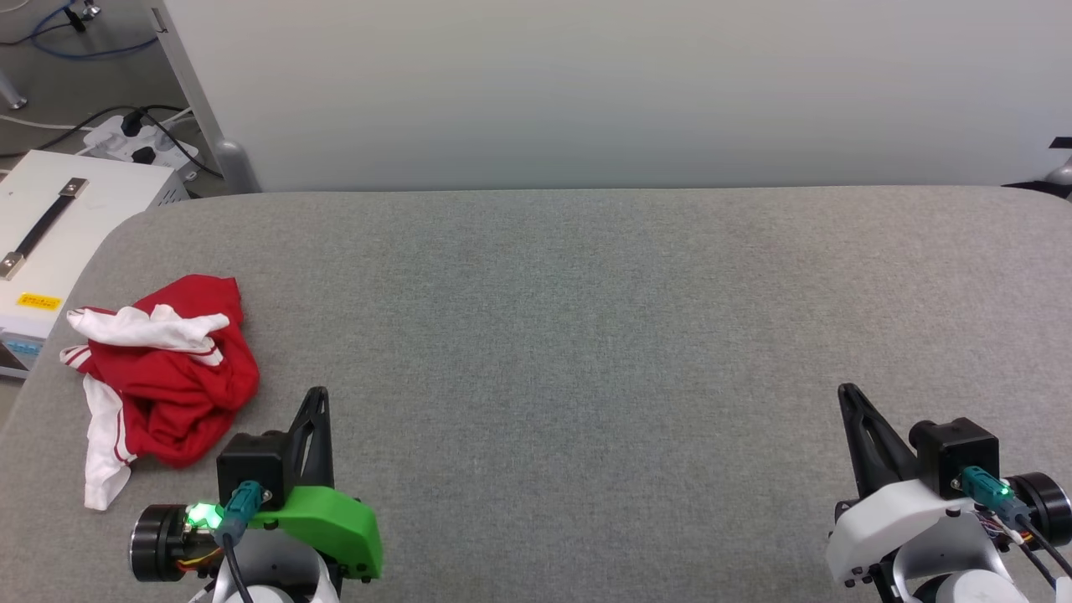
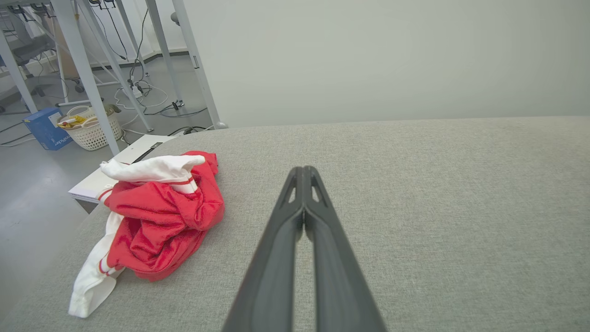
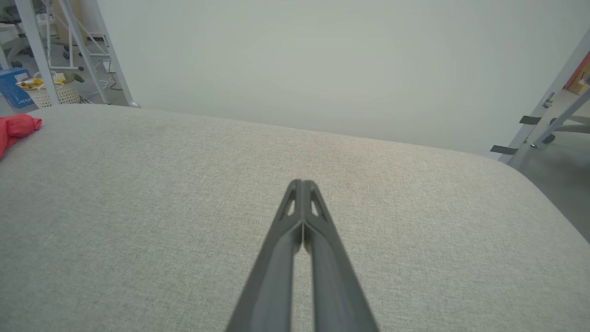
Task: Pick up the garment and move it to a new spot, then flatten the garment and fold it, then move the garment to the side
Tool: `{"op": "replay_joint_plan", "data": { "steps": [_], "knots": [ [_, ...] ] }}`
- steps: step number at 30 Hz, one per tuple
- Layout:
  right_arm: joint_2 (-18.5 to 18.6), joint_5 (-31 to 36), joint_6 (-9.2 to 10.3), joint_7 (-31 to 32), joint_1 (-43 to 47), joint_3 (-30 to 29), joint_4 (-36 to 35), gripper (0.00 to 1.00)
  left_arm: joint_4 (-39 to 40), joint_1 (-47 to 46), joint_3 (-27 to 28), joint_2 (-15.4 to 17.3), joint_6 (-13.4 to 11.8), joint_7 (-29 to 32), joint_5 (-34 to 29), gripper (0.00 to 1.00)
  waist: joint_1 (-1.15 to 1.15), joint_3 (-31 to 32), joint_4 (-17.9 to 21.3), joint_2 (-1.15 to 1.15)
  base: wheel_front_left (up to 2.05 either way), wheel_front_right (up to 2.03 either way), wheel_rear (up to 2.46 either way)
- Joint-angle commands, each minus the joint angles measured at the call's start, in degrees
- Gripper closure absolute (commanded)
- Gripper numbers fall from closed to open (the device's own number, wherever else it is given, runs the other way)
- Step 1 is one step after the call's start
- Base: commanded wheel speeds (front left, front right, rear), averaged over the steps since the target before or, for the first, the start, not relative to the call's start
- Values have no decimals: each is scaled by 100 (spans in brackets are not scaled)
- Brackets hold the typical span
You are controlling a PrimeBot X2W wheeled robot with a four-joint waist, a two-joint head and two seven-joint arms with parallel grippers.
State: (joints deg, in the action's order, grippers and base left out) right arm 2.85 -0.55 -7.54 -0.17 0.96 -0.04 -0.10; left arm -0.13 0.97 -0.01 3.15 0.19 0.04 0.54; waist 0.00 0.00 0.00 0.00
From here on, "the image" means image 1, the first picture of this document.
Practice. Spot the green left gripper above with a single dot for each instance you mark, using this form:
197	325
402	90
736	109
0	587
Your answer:
335	523

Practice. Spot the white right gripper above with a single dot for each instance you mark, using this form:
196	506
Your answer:
888	519

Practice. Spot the red and white jersey shirt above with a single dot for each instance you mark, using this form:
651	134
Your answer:
167	385

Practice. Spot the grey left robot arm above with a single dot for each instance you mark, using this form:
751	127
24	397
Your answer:
155	544

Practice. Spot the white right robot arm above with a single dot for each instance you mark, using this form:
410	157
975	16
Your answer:
1043	502

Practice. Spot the grey fabric padded surface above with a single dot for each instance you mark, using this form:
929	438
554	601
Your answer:
586	335

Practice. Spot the white power strip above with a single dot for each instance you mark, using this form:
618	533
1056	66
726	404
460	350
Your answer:
105	134

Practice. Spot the grey metal furniture leg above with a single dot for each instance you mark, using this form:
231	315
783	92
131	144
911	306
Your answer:
12	96

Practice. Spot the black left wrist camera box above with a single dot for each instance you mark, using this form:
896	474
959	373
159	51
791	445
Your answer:
251	461

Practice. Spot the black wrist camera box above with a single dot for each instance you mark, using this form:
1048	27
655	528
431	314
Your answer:
251	461
963	448

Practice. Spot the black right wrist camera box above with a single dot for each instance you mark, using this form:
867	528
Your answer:
963	448

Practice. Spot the grey metal partition post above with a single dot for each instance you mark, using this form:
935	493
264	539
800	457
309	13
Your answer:
236	167

